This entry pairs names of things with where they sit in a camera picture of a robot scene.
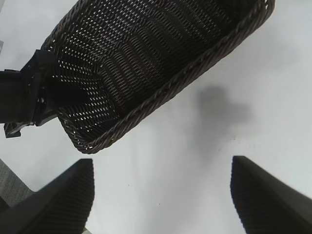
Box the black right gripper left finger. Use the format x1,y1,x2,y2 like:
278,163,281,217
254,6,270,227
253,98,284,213
0,158,95,234

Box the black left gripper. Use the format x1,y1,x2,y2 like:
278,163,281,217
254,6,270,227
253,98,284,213
0,49,90,139

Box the dark brown wicker basket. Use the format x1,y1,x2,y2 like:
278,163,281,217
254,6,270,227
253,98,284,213
40,0,276,155

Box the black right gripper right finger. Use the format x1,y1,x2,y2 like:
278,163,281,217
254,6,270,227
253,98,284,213
230,155,312,234

